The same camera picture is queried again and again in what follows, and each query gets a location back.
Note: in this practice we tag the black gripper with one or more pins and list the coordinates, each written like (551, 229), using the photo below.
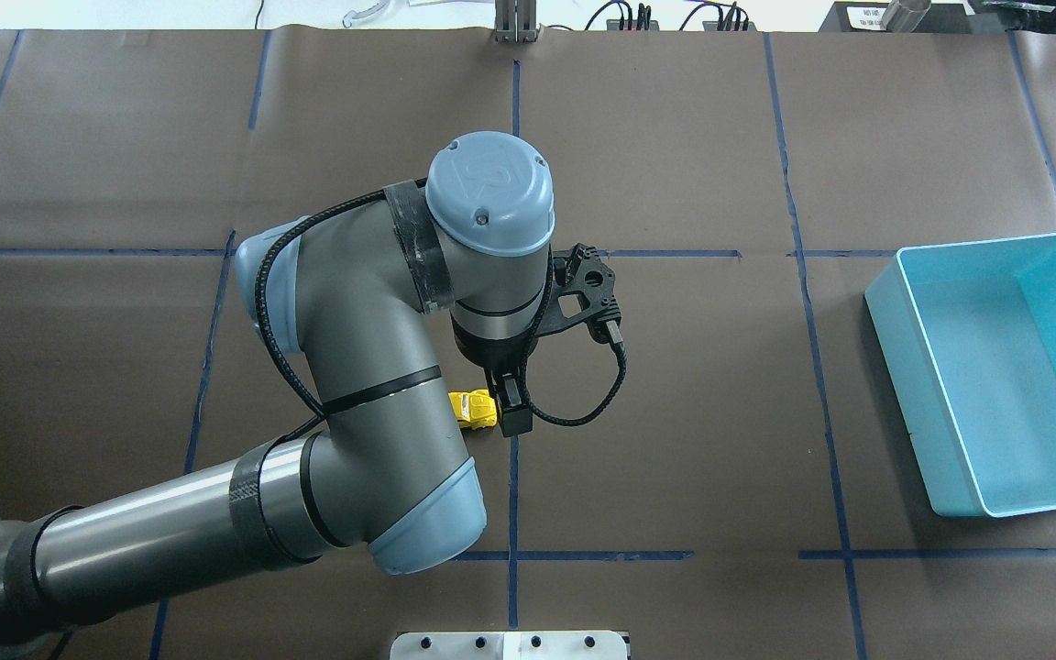
(484, 352)

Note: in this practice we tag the yellow beetle toy car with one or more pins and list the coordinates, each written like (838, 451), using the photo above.
(474, 409)

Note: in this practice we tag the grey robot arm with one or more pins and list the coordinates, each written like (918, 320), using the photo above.
(348, 288)

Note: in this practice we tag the teal plastic bin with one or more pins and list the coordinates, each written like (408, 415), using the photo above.
(968, 332)

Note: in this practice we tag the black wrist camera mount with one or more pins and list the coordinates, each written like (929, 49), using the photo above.
(580, 292)

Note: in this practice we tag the white camera stand base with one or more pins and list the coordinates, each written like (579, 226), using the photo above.
(560, 644)

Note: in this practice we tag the aluminium frame post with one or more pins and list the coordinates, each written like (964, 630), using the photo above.
(516, 21)

